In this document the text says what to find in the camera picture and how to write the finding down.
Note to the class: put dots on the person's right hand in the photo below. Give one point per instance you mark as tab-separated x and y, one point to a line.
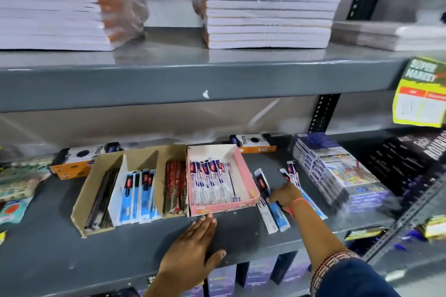
287	195

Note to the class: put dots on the person's left hand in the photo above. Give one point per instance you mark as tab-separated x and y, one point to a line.
188	255

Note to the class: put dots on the person's right fingers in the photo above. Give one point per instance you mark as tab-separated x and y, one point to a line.
273	197

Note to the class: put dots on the person's left thumb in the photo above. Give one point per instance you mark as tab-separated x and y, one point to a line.
216	257

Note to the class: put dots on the blue white pen packet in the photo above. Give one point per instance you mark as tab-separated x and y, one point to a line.
262	182

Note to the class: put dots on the person's right forearm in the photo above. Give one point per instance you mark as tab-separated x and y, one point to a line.
324	237

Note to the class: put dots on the person's left forearm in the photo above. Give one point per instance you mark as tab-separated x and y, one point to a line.
161	286

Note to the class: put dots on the orange thread wristband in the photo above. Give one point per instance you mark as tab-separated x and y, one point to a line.
296	204

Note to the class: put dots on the pink cardboard box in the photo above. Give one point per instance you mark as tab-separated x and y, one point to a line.
244	171

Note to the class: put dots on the long blue pen packet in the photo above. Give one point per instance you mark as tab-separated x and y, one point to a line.
313	206

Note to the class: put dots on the row of purple boxes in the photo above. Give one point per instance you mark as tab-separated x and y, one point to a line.
258	274

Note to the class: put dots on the orange white black box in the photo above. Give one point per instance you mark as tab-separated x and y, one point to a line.
256	143
75	162

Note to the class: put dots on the row of red-white pen packets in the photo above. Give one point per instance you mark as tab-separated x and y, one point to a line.
209	182

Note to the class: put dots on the bundle of red pens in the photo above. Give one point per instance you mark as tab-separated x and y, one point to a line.
175	185

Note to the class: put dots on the yellow shelf label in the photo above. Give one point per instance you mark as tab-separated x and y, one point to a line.
364	234

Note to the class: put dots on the row of blue pen packets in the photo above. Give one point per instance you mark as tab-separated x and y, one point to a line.
139	195

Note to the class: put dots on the grey metal shelf board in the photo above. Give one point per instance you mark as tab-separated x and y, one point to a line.
104	248
209	74

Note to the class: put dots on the brown cardboard divider box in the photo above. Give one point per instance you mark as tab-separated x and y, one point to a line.
139	157

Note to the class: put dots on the bundle of dark pens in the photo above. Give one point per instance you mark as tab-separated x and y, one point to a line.
101	199

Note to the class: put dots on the stack of black packets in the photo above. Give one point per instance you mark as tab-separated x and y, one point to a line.
407	161

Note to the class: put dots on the yellow packet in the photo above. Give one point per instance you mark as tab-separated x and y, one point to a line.
435	227

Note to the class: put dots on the yellow green price tag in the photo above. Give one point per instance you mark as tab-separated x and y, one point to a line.
421	95

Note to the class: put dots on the stack of orange-spined notebooks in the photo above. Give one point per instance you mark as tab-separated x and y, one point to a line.
271	4

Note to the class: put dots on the flat stack of wrapped paper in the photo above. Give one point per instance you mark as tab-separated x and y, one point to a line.
390	35

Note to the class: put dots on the teal packet with orange circle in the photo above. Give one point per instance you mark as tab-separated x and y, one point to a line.
14	209

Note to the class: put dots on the pile of green packets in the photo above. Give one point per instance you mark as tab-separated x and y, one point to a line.
21	178

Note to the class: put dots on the clear plastic wrap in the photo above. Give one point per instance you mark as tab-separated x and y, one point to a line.
118	1

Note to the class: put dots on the stack of white notebooks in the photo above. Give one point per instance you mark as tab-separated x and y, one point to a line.
45	8

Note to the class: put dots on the grey diagonal metal rail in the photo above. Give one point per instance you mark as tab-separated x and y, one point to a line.
407	216

